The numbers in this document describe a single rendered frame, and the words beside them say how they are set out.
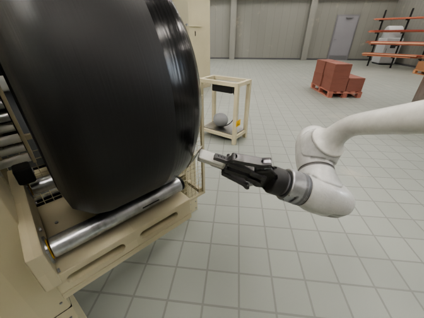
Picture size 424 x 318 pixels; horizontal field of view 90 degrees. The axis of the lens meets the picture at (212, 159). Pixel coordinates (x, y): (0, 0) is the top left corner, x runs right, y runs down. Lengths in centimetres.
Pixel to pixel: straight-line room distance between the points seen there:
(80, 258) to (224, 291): 101
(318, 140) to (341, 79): 526
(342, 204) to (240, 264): 102
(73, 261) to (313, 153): 66
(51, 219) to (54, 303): 23
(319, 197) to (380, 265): 131
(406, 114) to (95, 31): 52
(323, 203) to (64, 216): 76
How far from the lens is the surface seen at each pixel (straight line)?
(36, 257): 53
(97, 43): 35
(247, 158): 52
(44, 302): 79
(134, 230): 60
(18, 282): 71
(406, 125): 52
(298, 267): 163
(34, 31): 35
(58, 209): 86
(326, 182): 63
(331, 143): 67
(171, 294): 147
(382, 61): 1397
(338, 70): 583
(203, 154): 53
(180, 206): 64
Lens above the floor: 129
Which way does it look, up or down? 30 degrees down
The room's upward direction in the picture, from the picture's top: straight up
